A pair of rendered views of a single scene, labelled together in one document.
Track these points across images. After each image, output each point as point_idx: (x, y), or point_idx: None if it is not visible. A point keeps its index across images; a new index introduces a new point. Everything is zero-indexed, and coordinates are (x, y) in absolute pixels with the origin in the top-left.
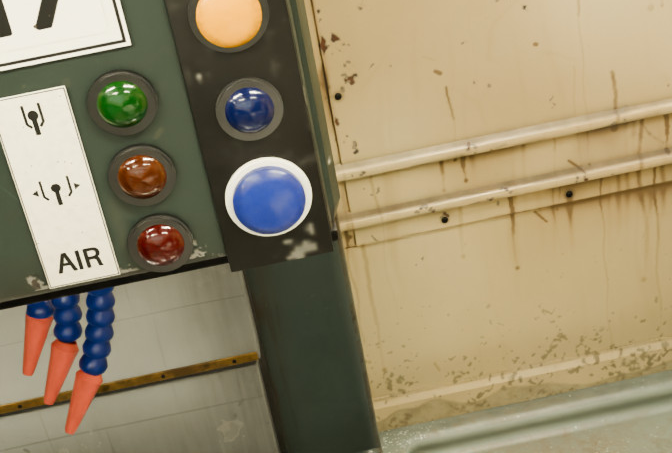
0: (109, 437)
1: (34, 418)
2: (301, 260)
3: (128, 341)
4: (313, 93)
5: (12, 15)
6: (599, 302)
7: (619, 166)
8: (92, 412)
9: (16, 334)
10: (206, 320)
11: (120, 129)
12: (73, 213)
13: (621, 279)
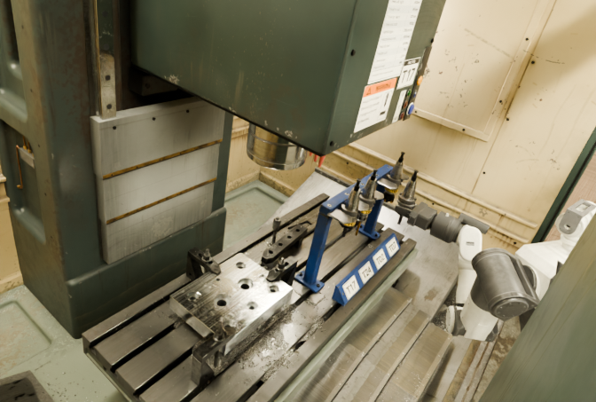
0: (175, 209)
1: (158, 206)
2: (223, 150)
3: (189, 177)
4: None
5: (408, 78)
6: (230, 168)
7: (241, 128)
8: (173, 201)
9: (163, 177)
10: (207, 169)
11: (407, 97)
12: (398, 110)
13: (235, 161)
